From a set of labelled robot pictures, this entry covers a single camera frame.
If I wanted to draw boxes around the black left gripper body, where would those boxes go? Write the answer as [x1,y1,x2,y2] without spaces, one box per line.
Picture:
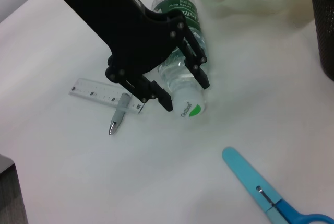
[62,0,186,87]

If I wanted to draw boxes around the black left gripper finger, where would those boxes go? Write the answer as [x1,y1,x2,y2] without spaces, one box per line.
[171,21,211,90]
[105,69,174,113]

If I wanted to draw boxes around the clear water bottle green label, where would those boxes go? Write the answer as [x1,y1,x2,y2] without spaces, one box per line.
[151,0,209,122]

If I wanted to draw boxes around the blue scissors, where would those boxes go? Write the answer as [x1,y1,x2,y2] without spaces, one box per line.
[221,146,334,224]

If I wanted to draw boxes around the grey silver pen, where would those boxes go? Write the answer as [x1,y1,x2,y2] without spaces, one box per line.
[108,92,131,136]

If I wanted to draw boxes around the transparent plastic ruler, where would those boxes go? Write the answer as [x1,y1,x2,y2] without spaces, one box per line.
[68,77,146,116]

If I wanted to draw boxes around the translucent green wavy fruit plate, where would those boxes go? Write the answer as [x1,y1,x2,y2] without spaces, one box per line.
[181,0,314,28]

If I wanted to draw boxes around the black mesh pen holder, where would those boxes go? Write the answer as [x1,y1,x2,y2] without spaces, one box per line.
[306,0,334,81]

